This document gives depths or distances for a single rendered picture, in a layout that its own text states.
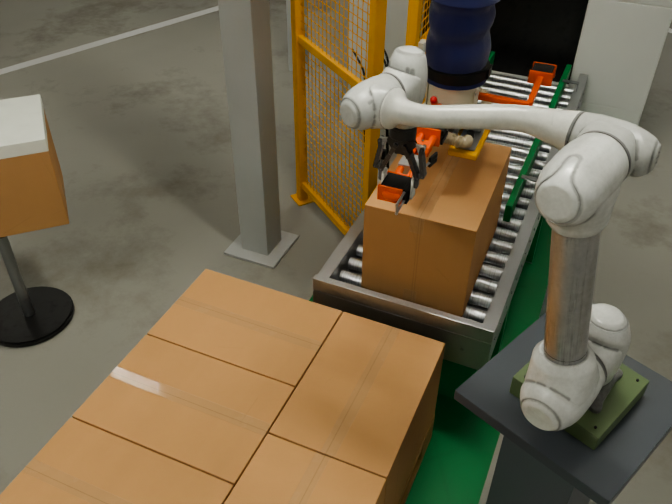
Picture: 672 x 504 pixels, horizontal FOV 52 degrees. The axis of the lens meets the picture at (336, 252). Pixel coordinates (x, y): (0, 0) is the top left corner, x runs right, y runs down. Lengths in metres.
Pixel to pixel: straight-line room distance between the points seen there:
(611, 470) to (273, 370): 1.09
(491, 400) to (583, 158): 0.90
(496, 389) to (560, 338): 0.47
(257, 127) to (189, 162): 1.35
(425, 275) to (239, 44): 1.31
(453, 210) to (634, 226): 2.00
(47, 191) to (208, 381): 1.07
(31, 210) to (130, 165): 1.66
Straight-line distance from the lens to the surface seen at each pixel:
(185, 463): 2.21
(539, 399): 1.78
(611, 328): 1.91
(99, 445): 2.31
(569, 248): 1.54
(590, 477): 2.02
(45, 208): 3.03
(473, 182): 2.60
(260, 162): 3.36
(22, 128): 2.97
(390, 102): 1.69
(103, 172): 4.58
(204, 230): 3.94
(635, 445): 2.12
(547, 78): 2.71
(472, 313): 2.64
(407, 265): 2.52
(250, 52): 3.12
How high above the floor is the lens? 2.34
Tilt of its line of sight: 39 degrees down
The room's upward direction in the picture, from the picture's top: 1 degrees clockwise
